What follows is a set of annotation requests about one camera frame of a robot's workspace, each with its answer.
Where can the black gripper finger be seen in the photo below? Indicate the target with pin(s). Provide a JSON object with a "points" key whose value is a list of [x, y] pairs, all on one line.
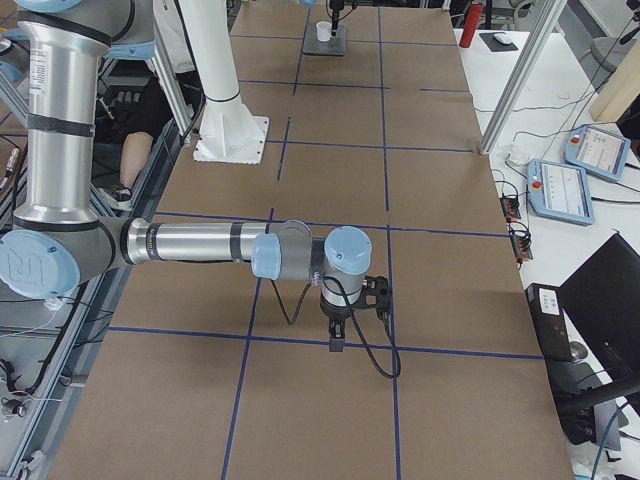
{"points": [[335, 18], [336, 338]]}

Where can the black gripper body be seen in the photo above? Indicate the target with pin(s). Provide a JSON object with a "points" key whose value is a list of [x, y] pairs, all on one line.
{"points": [[336, 312], [336, 16]]}

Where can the white plastic cup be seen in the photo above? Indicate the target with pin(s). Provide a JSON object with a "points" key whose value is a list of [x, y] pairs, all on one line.
{"points": [[323, 31]]}

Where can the grey closed laptop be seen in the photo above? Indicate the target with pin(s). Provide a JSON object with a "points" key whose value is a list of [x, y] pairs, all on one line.
{"points": [[336, 46]]}

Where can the red cylinder bottle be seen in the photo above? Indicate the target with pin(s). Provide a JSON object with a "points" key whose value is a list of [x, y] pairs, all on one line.
{"points": [[472, 21]]}

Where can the black box with label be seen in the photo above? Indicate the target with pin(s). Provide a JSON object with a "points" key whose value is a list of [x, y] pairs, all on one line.
{"points": [[549, 323]]}

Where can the seated person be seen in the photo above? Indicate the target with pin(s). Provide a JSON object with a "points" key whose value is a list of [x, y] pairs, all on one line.
{"points": [[154, 111]]}

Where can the near teach pendant tablet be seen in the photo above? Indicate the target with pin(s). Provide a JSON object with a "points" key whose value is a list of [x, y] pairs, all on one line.
{"points": [[560, 191]]}

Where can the teach pendant tablet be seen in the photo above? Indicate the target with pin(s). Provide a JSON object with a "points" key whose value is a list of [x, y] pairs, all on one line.
{"points": [[560, 191], [601, 153]]}

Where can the black monitor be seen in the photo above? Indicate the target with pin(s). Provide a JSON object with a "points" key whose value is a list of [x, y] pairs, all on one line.
{"points": [[601, 299]]}

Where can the far teach pendant tablet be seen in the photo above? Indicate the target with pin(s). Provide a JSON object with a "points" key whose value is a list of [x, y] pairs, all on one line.
{"points": [[601, 153]]}

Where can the white pedestal column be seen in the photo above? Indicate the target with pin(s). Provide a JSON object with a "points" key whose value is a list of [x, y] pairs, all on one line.
{"points": [[228, 131]]}

